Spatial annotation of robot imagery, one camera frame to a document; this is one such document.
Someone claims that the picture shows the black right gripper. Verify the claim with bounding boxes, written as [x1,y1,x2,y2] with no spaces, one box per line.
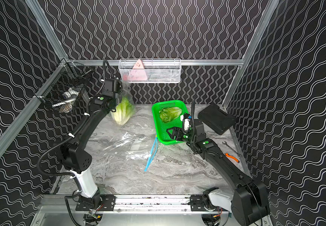
[166,127,196,146]

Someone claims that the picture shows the pale chinese cabbage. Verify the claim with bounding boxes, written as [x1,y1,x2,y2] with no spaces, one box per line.
[111,97,135,125]

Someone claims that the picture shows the green chinese cabbage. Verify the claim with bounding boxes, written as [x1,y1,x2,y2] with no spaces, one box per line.
[159,107,182,123]

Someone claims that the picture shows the zip-top bag blue seal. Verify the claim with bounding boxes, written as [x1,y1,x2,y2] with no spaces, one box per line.
[103,131,159,172]

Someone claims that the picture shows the zip-top bag with two cabbages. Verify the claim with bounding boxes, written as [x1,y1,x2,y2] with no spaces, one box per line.
[110,82,136,126]

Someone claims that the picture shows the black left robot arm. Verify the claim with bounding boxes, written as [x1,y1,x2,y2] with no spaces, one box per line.
[37,93,120,210]

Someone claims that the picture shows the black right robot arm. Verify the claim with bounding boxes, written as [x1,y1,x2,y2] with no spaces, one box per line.
[166,119,270,226]

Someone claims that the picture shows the green plastic basket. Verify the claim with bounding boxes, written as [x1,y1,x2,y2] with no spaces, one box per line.
[152,100,188,146]

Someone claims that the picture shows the pink triangular card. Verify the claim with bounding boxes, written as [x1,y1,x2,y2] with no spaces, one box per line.
[128,59,148,82]

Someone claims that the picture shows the black tool case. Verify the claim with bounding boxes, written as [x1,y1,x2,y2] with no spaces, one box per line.
[198,104,236,135]

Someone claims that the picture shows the items in black basket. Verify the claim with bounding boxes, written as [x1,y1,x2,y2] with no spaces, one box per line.
[52,88,79,113]

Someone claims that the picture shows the silver wrench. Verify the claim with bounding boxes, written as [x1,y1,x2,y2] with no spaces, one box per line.
[222,141,241,156]

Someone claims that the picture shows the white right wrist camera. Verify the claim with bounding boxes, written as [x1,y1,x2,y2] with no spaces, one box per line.
[180,113,192,134]

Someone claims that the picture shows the white wire wall basket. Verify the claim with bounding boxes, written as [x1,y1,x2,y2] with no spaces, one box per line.
[118,58,182,83]

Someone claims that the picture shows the black wire corner basket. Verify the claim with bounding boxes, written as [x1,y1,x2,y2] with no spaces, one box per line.
[36,63,93,114]

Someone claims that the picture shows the orange handled pliers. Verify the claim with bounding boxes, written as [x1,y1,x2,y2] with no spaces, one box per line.
[225,153,240,163]

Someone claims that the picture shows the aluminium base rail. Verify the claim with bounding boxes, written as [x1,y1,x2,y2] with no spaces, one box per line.
[38,193,268,215]

